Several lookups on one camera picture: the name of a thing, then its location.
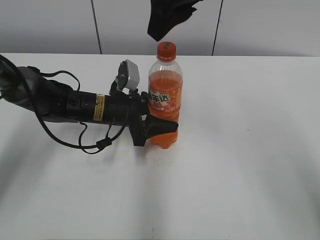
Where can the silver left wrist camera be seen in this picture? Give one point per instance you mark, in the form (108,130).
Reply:
(128,76)

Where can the orange soda plastic bottle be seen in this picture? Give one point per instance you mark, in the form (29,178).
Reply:
(165,85)

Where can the orange bottle cap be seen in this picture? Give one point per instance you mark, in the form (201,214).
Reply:
(166,51)

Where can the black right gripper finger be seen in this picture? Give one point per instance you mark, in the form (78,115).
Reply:
(182,10)
(164,16)

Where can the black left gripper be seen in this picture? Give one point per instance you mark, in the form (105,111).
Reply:
(126,110)

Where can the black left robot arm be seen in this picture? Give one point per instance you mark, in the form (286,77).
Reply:
(59,103)

